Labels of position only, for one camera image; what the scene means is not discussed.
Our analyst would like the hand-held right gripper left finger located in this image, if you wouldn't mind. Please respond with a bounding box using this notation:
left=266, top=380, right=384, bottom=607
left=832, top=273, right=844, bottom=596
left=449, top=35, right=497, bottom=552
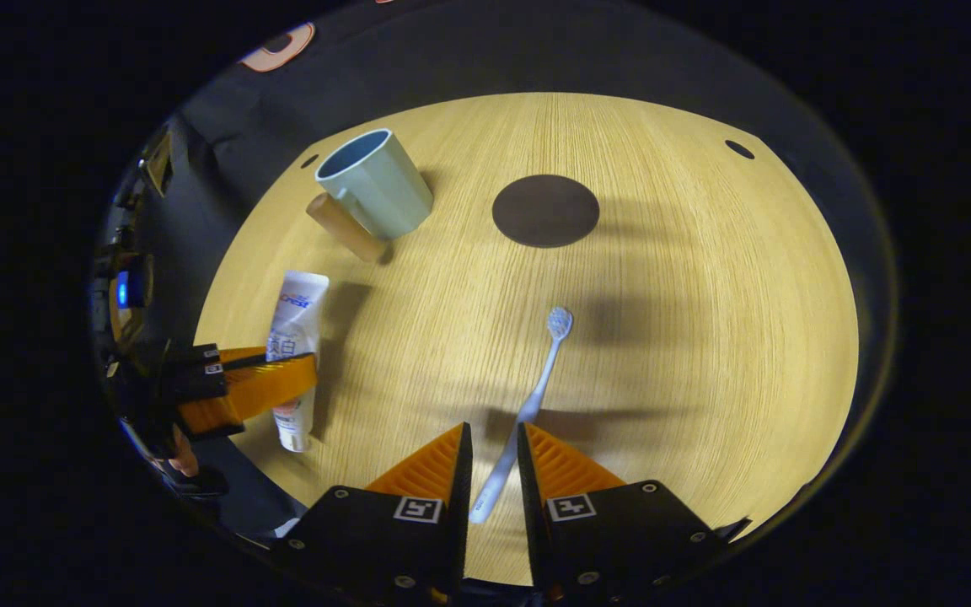
left=269, top=422, right=475, bottom=607

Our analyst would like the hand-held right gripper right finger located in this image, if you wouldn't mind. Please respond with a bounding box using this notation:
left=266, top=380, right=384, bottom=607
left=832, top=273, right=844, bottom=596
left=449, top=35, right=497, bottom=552
left=517, top=422, right=754, bottom=607

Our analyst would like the white toothpaste tube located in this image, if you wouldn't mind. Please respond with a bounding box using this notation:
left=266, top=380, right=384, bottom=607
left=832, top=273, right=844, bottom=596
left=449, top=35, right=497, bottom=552
left=266, top=270, right=330, bottom=454

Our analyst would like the white toothbrush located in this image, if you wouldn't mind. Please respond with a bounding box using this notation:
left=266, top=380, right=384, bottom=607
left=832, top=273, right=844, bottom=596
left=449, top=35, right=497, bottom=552
left=469, top=306, right=575, bottom=525

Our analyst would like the pale blue cup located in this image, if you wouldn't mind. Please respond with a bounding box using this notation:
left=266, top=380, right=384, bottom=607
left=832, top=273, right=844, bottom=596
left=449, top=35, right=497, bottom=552
left=306, top=128, right=434, bottom=264

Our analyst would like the dark round coaster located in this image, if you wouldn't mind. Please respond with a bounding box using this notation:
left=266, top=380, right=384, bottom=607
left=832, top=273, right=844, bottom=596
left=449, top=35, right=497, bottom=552
left=491, top=175, right=601, bottom=249

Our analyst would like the wooden desktop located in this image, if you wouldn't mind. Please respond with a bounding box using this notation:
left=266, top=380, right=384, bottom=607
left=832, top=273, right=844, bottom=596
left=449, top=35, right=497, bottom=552
left=193, top=91, right=861, bottom=588

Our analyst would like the black backdrop cloth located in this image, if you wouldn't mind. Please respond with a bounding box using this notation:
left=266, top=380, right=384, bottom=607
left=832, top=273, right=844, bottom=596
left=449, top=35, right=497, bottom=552
left=94, top=0, right=899, bottom=540

